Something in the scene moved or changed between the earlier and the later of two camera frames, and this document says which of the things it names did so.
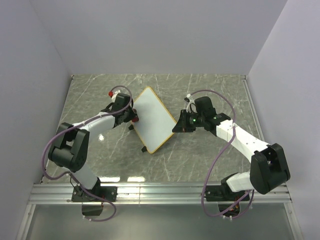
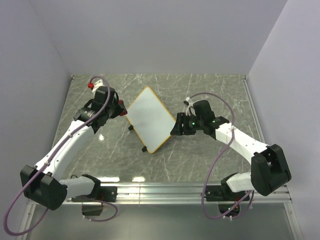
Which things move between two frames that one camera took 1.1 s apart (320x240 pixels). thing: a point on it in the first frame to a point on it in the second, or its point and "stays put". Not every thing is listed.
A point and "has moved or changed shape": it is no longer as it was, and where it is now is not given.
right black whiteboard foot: [144, 149] stays put
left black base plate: [109, 193] stays put
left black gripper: [131, 115] to [119, 110]
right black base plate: [220, 193] stays put
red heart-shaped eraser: [136, 118] has moved or changed shape
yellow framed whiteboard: [155, 123] stays put
